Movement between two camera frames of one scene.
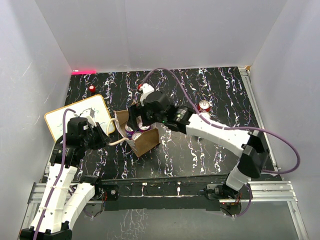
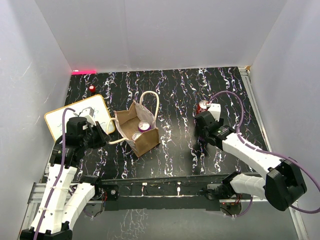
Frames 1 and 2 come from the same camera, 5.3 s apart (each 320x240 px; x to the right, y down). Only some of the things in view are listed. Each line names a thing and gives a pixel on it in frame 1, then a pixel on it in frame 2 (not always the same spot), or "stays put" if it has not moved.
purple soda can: x=142 y=128 stays put
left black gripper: x=103 y=138 stays put
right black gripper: x=136 y=110 -> x=199 y=132
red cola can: x=136 y=135 stays put
